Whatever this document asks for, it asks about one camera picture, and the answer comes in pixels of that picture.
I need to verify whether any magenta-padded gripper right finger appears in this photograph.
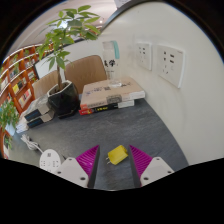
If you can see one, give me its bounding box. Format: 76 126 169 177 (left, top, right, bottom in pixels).
129 144 175 188

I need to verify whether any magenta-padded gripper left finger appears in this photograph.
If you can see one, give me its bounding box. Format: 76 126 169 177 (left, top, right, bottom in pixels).
53 144 101 189

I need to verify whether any yellow charger block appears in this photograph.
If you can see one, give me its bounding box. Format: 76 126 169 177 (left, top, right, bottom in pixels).
106 144 129 166

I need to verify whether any round white power strip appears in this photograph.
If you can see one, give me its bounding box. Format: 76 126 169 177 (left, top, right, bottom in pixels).
38 148 66 174

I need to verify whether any dark blue thick book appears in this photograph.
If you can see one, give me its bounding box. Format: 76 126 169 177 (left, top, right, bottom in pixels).
26 109 56 130

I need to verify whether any thin white book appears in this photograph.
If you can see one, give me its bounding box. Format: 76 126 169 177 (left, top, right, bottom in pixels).
14 123 31 135

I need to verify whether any red and black spined book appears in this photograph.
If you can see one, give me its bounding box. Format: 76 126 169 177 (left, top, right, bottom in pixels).
78 99 136 116

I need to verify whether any small tree in black pot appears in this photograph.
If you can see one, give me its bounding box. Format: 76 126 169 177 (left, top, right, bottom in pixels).
35 4 102 118

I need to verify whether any leafy plant in white pot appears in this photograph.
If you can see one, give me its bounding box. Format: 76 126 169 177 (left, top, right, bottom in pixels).
0 98 20 151

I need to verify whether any large tan cover book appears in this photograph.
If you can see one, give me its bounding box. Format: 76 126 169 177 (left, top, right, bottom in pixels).
79 76 146 110

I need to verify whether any orange wooden bookshelf unit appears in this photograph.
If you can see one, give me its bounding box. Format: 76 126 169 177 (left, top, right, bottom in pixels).
0 43 48 159

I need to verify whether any white dark-edged partition panel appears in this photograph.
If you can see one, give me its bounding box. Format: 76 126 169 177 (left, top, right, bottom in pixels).
33 54 68 81

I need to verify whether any clear bottle with teal lid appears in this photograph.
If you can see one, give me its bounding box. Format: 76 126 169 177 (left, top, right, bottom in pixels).
101 40 122 87

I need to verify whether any white wall socket plate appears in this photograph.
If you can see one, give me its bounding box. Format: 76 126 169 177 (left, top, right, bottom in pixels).
135 42 154 72
156 44 186 89

